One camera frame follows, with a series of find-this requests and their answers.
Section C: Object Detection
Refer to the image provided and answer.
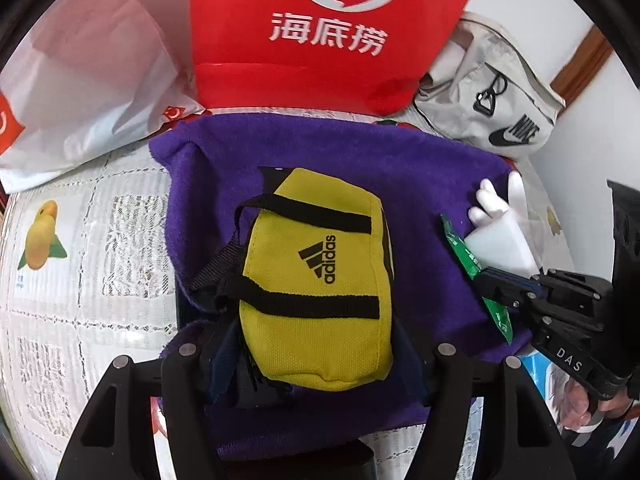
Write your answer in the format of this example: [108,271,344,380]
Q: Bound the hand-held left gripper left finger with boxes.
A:
[55,317,251,480]

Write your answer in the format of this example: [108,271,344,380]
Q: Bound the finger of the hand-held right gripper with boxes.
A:
[472,280,533,313]
[479,266,546,295]

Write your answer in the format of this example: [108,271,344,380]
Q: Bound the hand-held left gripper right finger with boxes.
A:
[392,317,578,480]

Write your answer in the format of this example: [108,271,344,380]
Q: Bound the white glove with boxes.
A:
[467,171,543,281]

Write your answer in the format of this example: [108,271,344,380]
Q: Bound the green packet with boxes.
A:
[440,214,515,345]

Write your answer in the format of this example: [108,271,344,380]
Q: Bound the yellow pouch with black straps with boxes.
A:
[187,166,397,411]

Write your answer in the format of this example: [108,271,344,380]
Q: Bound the purple towel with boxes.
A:
[149,112,533,463]

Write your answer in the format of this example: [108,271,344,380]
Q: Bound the person's right hand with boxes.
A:
[564,377,640,433]

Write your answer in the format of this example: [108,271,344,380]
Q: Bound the blue tissue pack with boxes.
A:
[520,347,573,413]

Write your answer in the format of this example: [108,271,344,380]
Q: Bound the grey waist bag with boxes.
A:
[414,12,567,161]

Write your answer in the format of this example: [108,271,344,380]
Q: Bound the red paper bag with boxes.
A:
[190,0,488,116]

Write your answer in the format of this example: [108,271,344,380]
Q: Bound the white plastic shopping bag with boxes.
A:
[0,0,208,195]

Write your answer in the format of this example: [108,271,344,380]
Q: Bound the brown wooden door frame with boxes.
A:
[550,25,613,101]

